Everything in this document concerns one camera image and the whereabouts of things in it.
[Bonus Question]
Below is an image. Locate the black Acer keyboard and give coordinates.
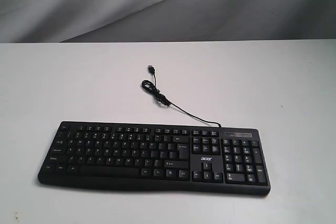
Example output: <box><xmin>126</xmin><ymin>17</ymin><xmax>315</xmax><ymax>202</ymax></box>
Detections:
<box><xmin>38</xmin><ymin>121</ymin><xmax>271</xmax><ymax>196</ymax></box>

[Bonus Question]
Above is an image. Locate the grey backdrop cloth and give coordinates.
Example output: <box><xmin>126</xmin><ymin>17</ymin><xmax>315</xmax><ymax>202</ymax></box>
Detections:
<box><xmin>1</xmin><ymin>0</ymin><xmax>335</xmax><ymax>42</ymax></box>

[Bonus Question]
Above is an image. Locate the black usb cable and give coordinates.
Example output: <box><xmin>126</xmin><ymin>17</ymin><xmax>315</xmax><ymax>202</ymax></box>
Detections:
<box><xmin>142</xmin><ymin>64</ymin><xmax>222</xmax><ymax>128</ymax></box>

